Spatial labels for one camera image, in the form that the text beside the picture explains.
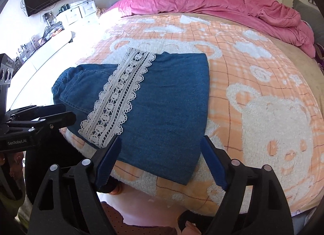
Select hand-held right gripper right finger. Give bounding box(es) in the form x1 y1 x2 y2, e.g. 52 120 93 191
200 135 295 235

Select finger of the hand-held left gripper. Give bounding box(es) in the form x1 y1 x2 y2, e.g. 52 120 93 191
9 104 67 122
10 111 77 134

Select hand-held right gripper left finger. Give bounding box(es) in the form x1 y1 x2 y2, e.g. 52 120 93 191
27 135 123 235

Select blue denim pants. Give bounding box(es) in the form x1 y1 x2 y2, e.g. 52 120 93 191
51 47 210 185

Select person's left hand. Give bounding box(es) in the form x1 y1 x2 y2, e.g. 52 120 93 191
0 150 26 182

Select person's right hand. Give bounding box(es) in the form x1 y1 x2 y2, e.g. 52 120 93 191
182 221 203 235

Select white desk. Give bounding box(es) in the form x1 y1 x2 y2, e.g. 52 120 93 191
10 30 74 80

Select clear desk organizers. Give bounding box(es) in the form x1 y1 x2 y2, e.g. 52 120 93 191
15 35 43 61

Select brown dotted clothing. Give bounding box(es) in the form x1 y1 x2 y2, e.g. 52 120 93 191
101 202 178 235

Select peach bear print blanket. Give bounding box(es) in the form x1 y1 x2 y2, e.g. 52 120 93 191
59 13 321 215

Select white drawer cabinet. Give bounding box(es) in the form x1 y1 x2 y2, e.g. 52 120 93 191
57 0 99 25

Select pink duvet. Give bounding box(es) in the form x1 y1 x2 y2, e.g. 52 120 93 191
105 0 316 57

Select grey quilted headboard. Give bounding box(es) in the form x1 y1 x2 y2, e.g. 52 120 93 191
291 0 324 38

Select tangle of black cables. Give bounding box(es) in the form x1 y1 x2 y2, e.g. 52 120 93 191
42 11 64 41

